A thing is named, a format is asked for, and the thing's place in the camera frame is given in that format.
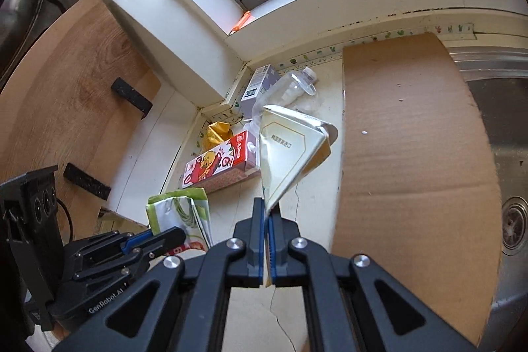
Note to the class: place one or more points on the white and purple small box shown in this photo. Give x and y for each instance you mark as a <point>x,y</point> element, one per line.
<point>258,92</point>

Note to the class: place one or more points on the black metal bracket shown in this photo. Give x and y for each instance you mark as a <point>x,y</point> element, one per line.
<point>86,181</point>
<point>132,96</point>

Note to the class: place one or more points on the brown cardboard sheet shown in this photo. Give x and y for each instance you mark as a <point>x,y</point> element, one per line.
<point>412,170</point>

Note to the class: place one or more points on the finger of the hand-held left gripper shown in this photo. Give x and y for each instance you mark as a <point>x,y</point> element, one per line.
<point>123,267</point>
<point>165,238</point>

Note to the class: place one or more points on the small orange clip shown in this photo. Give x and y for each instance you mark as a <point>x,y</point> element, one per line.
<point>241,22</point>

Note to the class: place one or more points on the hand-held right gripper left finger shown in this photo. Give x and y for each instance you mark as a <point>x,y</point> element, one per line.
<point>260,253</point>

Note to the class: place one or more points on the white carton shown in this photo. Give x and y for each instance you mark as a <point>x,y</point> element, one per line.
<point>284,154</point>

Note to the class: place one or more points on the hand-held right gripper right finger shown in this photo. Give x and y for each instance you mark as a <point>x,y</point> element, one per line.
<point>272,253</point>

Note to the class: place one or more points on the green and white packet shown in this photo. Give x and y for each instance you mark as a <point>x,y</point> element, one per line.
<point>173,211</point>

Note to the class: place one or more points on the stainless steel sink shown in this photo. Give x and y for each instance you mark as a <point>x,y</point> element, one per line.
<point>511,121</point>

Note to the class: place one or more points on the clear plastic bottle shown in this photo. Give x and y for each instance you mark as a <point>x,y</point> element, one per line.
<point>295,86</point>

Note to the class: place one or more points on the yellow snack wrapper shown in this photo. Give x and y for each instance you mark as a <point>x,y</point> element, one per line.
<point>218,135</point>

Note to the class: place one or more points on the pink cartoon print box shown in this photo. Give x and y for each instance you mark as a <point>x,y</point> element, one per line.
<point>214,166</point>

